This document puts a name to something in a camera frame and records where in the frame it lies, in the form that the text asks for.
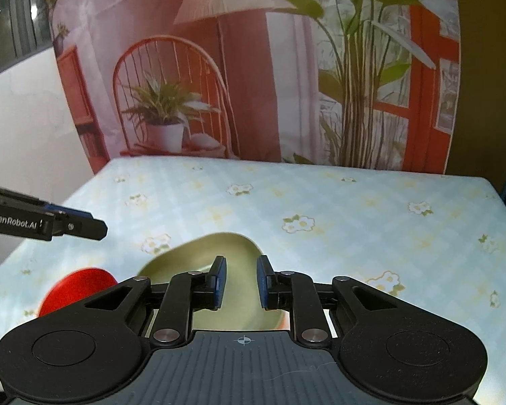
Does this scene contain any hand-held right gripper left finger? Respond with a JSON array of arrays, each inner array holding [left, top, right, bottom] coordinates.
[[83, 255, 228, 345]]

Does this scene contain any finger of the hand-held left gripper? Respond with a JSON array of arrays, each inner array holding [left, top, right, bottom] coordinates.
[[44, 204, 95, 220], [51, 211, 109, 241]]

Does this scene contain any floral checked tablecloth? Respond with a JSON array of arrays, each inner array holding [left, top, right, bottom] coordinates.
[[0, 156, 506, 405]]

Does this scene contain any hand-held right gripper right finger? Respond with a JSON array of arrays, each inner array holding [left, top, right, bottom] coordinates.
[[256, 255, 406, 345]]

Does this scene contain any printed wall poster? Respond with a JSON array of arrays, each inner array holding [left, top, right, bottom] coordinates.
[[44, 0, 461, 176]]

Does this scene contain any window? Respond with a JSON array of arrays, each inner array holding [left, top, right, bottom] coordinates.
[[0, 0, 55, 83]]

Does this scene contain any green plate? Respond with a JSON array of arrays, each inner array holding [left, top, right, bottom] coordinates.
[[137, 232, 288, 332]]

